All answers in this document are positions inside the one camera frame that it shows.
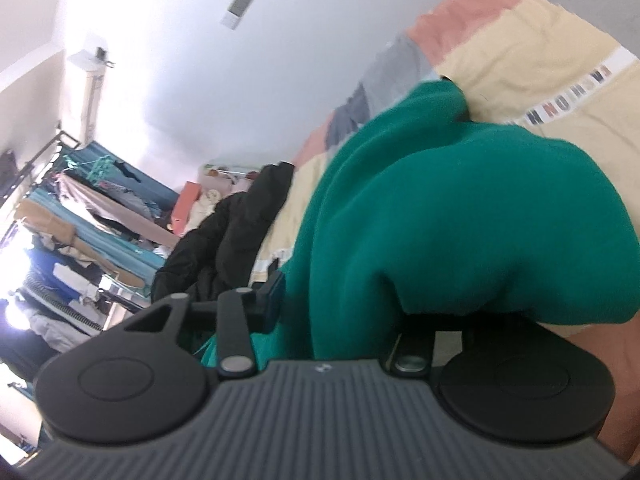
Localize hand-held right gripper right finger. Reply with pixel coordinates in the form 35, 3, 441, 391
384, 316, 497, 377

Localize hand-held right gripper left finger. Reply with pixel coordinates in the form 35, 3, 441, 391
122, 272, 287, 377

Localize green hoodie with cream stripes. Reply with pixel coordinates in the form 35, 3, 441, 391
197, 81, 640, 368

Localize hanging clothes on rack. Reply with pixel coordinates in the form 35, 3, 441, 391
0, 120, 182, 361

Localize black puffer jacket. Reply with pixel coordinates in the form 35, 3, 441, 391
150, 161, 296, 351

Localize cream plush cloth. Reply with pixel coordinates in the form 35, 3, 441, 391
186, 189, 224, 232

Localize pink storage box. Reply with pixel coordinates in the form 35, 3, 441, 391
171, 181, 204, 237

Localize floral pillow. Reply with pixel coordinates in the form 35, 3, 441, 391
199, 162, 262, 194

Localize patchwork bed blanket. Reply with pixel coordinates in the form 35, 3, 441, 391
251, 0, 640, 461

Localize grey and white wall panel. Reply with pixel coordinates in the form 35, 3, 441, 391
221, 0, 268, 29

